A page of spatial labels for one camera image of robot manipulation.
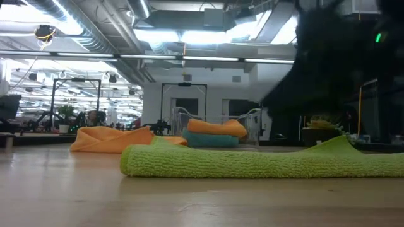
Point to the black aluminium table frame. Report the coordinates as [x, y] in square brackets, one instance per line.
[378, 147]

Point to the small white blue box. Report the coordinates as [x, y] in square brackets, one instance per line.
[366, 138]

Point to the black background rig frame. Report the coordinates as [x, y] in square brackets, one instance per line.
[162, 101]
[53, 94]

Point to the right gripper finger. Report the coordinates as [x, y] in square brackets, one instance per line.
[300, 101]

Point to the long LED light bar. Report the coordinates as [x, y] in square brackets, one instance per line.
[158, 57]

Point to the teal microfiber towel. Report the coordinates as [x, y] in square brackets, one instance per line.
[208, 140]

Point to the clear plastic bin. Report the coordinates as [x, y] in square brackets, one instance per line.
[255, 123]

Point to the potted succulent plant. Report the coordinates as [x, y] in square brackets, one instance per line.
[322, 132]

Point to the green microfiber towel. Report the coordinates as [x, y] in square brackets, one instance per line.
[252, 160]

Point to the background plant white pot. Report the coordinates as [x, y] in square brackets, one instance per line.
[64, 115]

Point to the person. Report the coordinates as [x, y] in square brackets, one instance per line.
[93, 118]

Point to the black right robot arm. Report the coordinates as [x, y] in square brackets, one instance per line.
[391, 38]

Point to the grey wall vent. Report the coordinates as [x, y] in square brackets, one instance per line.
[236, 79]
[187, 77]

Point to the dark background monitor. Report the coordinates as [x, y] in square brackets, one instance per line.
[8, 105]

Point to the orange microfiber towel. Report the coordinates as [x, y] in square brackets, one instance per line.
[217, 127]
[107, 140]

